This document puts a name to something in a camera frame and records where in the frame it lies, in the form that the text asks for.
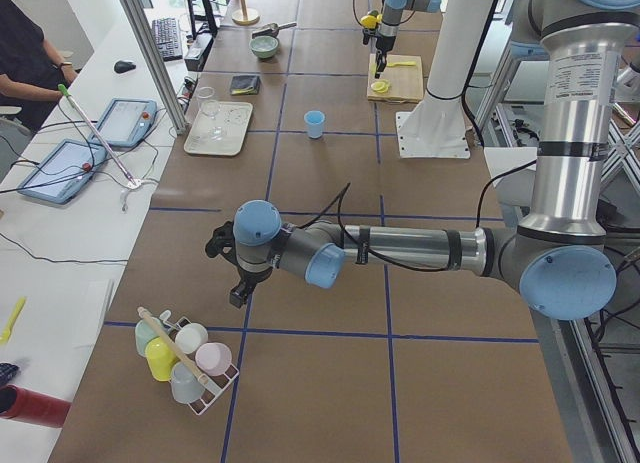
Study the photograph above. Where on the far teach pendant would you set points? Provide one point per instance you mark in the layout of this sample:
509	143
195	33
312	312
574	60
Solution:
125	122

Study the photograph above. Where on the wooden cup tree stand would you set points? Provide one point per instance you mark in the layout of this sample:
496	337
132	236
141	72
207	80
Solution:
245	15

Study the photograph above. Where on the white cup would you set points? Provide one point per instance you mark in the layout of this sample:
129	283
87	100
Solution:
191	337

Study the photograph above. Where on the person in black shirt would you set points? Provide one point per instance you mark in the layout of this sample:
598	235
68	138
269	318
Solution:
31	68

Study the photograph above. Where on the black computer mouse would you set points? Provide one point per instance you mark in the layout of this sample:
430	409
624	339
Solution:
123	66

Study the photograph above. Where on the grey blue cup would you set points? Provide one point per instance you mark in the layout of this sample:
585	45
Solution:
184	386

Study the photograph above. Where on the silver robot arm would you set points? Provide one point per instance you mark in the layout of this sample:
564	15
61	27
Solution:
400	6
554	258

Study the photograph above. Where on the yellow spatula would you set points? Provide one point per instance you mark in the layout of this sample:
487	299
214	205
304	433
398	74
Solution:
6	331

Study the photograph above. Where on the green bowl with ice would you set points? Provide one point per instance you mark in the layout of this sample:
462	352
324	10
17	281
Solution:
264	47

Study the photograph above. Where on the aluminium frame post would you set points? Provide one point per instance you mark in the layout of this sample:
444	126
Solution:
137	18

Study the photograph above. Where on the red bottle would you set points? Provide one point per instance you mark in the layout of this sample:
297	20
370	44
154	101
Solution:
27	406

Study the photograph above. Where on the beige bear tray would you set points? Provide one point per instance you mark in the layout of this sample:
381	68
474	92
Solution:
234	118

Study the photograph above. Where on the white wire cup rack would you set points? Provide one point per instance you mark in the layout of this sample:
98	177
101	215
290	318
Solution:
214	386

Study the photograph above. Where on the black keyboard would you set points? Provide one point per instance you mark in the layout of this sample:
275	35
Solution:
167	38

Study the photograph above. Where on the pink cup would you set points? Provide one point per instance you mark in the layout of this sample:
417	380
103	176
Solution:
213	358

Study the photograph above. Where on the yellow plastic knife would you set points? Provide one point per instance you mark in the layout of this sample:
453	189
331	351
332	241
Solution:
408	63

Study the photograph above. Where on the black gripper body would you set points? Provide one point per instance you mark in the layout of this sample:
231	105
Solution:
384	43
247	275

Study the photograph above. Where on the mint green cup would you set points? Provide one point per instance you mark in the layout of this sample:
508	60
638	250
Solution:
143	334

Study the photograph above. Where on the grey folded cloth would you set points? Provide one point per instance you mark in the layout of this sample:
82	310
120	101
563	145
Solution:
245	85

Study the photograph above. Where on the near teach pendant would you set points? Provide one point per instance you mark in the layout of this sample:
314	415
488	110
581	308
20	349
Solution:
64	173

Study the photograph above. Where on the wine glass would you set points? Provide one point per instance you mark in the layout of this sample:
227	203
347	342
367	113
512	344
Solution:
209	106

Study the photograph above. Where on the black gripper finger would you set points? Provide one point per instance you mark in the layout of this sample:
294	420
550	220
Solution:
240	294
380	63

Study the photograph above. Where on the teach pendant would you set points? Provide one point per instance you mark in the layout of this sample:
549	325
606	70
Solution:
64	173
125	122

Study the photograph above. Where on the yellow cup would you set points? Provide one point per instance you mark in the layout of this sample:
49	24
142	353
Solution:
160	359

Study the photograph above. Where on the pink green rod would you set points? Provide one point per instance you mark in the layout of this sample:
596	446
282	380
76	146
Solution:
133	182

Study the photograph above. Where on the wooden cutting board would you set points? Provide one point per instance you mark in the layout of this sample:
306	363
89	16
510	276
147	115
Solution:
406	83

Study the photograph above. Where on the yellow lemon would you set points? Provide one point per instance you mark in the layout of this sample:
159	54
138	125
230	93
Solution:
369	21

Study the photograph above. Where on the light blue cup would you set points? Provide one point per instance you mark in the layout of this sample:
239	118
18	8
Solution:
314	121

